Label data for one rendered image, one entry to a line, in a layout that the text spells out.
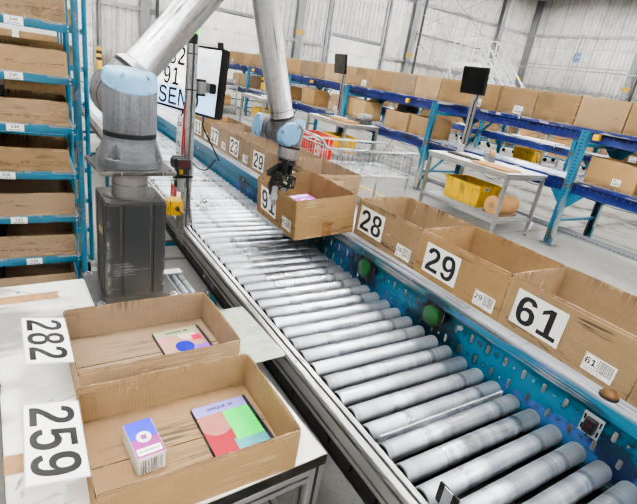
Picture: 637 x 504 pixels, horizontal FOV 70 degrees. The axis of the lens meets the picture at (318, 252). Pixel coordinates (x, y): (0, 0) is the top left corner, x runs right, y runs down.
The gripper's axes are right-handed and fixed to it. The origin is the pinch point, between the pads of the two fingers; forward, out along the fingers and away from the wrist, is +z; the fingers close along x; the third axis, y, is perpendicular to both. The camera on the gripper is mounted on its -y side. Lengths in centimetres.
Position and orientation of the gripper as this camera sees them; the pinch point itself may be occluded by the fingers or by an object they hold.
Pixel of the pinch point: (274, 202)
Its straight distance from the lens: 199.8
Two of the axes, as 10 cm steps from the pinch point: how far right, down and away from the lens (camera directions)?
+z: -2.4, 9.2, 3.0
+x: 8.2, 0.3, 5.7
